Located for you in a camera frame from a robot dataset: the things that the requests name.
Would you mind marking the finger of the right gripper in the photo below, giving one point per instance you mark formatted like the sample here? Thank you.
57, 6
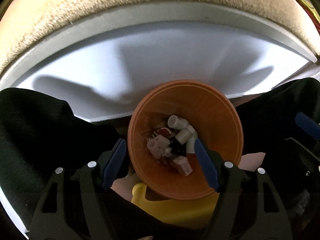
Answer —
308, 125

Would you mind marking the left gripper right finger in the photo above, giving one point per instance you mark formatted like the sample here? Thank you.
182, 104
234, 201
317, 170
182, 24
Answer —
248, 205

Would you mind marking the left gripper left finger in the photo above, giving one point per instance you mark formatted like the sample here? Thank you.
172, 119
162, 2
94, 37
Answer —
70, 205

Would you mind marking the frosted white tube bottle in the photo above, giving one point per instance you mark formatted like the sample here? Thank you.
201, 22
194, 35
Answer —
190, 145

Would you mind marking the black spray bottle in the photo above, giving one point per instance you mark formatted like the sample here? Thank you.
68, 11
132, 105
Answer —
176, 147

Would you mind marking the orange plastic trash bin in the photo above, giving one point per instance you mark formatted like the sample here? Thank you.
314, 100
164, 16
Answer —
207, 110

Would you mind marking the yellow plastic stool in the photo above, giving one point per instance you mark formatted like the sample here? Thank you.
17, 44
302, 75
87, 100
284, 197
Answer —
194, 214

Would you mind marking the red cloth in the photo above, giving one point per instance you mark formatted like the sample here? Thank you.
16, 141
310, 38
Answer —
313, 14

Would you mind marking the floral plush bed blanket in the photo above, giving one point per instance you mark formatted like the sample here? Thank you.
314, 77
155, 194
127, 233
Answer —
27, 22

